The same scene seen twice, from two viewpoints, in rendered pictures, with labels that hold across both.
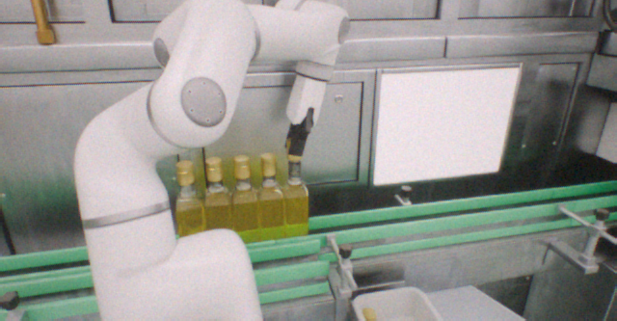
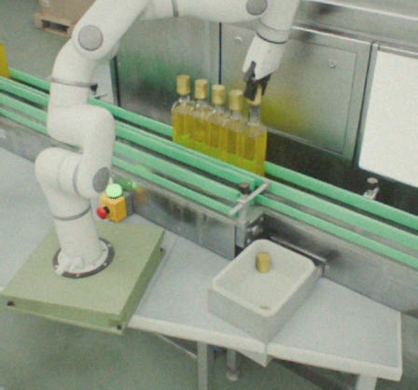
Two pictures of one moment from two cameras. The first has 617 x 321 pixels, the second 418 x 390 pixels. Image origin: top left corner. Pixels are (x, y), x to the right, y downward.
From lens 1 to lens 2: 0.93 m
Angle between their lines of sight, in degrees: 46
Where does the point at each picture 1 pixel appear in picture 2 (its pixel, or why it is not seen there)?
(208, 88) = (93, 31)
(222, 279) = (80, 126)
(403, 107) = (398, 94)
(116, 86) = not seen: hidden behind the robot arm
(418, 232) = (347, 222)
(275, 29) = not seen: outside the picture
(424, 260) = (345, 252)
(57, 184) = (144, 67)
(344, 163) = (331, 131)
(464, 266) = (389, 284)
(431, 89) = not seen: outside the picture
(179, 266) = (70, 112)
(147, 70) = not seen: outside the picture
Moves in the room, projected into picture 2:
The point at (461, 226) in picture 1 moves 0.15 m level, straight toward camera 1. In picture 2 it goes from (394, 240) to (334, 250)
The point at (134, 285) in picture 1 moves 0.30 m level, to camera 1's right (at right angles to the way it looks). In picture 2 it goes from (53, 111) to (128, 166)
